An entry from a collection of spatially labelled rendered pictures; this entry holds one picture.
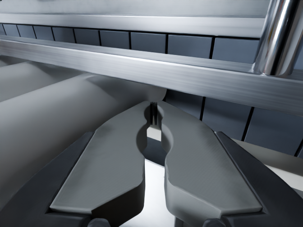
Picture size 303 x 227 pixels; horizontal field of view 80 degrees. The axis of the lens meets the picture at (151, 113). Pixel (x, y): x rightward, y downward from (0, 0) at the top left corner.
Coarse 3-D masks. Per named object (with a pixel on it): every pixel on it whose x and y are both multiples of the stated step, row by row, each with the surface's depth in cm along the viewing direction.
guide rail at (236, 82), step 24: (0, 48) 14; (24, 48) 12; (48, 48) 11; (72, 48) 10; (96, 48) 10; (96, 72) 10; (120, 72) 9; (144, 72) 8; (168, 72) 7; (192, 72) 7; (216, 72) 6; (240, 72) 6; (216, 96) 7; (240, 96) 6; (264, 96) 6; (288, 96) 6
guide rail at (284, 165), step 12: (156, 132) 16; (240, 144) 14; (252, 144) 14; (264, 156) 13; (276, 156) 13; (288, 156) 13; (276, 168) 12; (288, 168) 12; (300, 168) 12; (288, 180) 12; (300, 180) 11
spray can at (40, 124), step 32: (32, 96) 9; (64, 96) 9; (96, 96) 10; (128, 96) 12; (160, 96) 16; (0, 128) 7; (32, 128) 8; (64, 128) 8; (96, 128) 10; (0, 160) 7; (32, 160) 7; (0, 192) 6
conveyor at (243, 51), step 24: (0, 24) 27; (120, 48) 18; (144, 48) 17; (168, 48) 16; (192, 48) 15; (216, 48) 14; (240, 48) 13; (168, 96) 18; (192, 96) 16; (216, 120) 16; (240, 120) 15; (264, 120) 14; (288, 120) 13; (264, 144) 15; (288, 144) 14
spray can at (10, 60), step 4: (0, 56) 16; (4, 56) 16; (8, 56) 16; (0, 60) 15; (4, 60) 15; (8, 60) 15; (12, 60) 16; (16, 60) 16; (20, 60) 16; (24, 60) 16; (28, 60) 16; (0, 64) 15; (4, 64) 15; (8, 64) 15; (12, 64) 15
